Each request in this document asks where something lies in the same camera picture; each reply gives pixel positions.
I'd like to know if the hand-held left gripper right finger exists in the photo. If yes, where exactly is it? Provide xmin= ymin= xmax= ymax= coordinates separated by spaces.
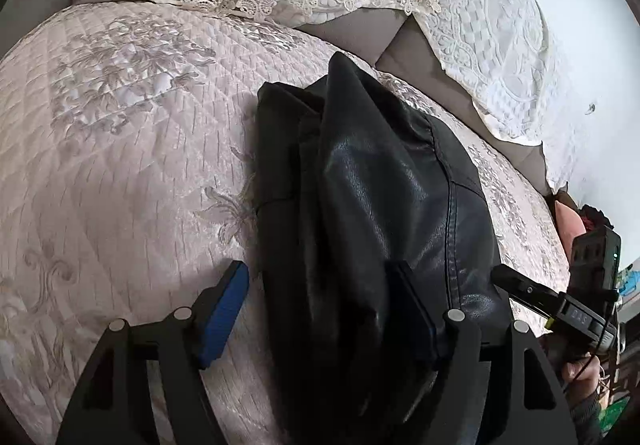
xmin=386 ymin=260 xmax=578 ymax=445

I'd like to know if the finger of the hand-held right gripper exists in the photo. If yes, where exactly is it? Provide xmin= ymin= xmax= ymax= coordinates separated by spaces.
xmin=490 ymin=265 xmax=562 ymax=322

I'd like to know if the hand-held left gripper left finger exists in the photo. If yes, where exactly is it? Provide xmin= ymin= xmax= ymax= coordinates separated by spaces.
xmin=54 ymin=261 xmax=250 ymax=445

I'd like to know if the black leather jacket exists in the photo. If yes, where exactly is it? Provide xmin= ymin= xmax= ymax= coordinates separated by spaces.
xmin=254 ymin=51 xmax=517 ymax=445

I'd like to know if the person's right forearm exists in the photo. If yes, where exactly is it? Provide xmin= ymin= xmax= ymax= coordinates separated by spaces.
xmin=569 ymin=387 xmax=617 ymax=445

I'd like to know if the person's right hand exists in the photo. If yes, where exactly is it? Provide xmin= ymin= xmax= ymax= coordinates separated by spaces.
xmin=561 ymin=354 xmax=602 ymax=396

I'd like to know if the pink cushion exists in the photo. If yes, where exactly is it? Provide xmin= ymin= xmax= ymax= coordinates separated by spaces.
xmin=554 ymin=201 xmax=587 ymax=252

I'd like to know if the pink quilted bedspread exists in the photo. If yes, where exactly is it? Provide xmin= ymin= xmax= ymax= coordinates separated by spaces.
xmin=0 ymin=2 xmax=575 ymax=445

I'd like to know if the white quilted cover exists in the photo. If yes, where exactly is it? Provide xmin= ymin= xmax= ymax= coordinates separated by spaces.
xmin=414 ymin=0 xmax=576 ymax=190

